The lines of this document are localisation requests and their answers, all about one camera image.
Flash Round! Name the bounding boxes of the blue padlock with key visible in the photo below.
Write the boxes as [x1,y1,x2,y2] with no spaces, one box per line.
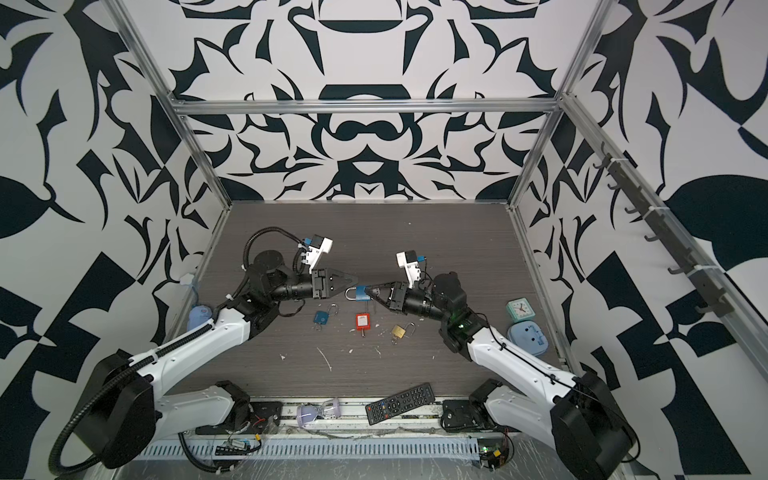
[344,285,371,302]

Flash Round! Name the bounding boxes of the brass padlock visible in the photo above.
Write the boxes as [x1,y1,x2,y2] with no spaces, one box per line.
[391,322,417,345]

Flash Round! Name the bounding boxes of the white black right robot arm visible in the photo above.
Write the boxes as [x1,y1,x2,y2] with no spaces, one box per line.
[365,272,639,479]

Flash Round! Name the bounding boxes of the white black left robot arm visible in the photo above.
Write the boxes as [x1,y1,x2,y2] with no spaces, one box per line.
[48,250,358,477]

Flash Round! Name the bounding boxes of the red safety padlock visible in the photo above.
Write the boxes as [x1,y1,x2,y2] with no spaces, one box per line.
[355,300,371,337]

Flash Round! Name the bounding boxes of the small dark blue padlock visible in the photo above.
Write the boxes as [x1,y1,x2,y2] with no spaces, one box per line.
[313,303,339,331]

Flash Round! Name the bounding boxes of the black remote control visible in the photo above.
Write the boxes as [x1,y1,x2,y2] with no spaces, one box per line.
[365,383,435,426]

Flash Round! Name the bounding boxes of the clear safety glasses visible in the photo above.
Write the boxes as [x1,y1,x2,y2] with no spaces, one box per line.
[296,398,341,428]

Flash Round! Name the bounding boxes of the teal alarm clock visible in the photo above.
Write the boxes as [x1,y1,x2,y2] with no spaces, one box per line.
[506,298,536,323]

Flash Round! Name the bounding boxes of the light blue round device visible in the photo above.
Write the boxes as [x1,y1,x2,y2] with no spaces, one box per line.
[507,320,549,357]

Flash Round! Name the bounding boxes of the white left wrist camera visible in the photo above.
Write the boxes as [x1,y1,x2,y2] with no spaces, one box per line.
[301,235,333,273]

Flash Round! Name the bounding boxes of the black corrugated cable hose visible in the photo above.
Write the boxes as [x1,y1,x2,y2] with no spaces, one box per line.
[242,226,307,271]

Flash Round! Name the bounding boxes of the light blue device left wall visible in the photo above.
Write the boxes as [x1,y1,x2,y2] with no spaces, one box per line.
[187,305,213,331]

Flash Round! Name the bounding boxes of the white slotted cable duct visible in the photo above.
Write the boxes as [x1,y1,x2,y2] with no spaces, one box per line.
[136,436,481,461]

